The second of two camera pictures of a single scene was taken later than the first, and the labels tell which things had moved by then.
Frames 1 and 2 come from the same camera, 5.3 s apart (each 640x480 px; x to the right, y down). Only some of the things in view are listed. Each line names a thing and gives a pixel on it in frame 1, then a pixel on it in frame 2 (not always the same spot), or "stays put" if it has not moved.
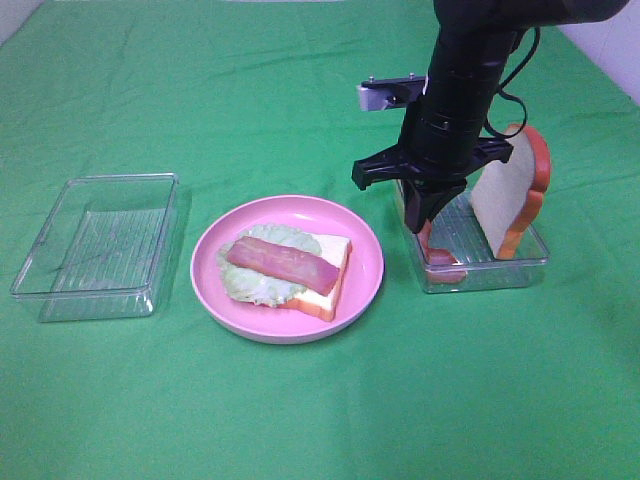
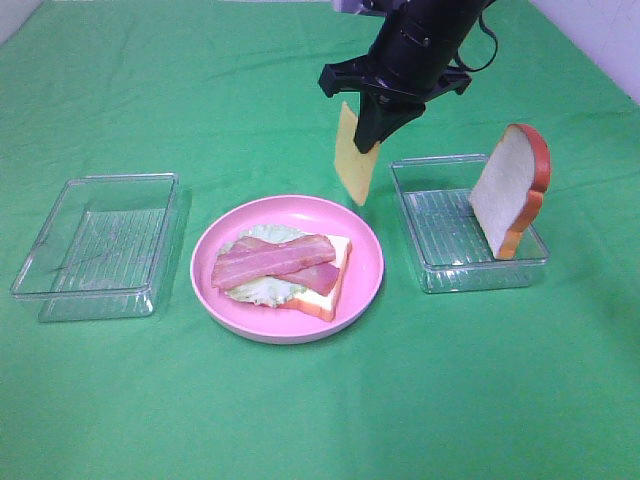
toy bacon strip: x=440 y=263 → x=246 y=257
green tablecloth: x=248 y=100 stays put
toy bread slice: x=509 y=196 stays put
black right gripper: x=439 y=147 → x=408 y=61
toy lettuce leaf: x=255 y=288 stays put
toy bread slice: x=337 y=252 stays put
